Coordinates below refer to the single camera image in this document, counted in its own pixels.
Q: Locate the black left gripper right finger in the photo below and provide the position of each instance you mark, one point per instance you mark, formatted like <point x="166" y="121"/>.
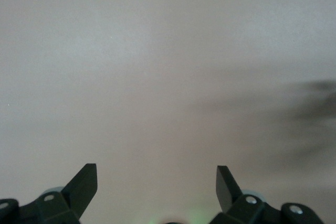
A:
<point x="225" y="192"/>

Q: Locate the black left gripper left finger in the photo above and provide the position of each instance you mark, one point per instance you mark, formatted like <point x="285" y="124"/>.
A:
<point x="81" y="192"/>

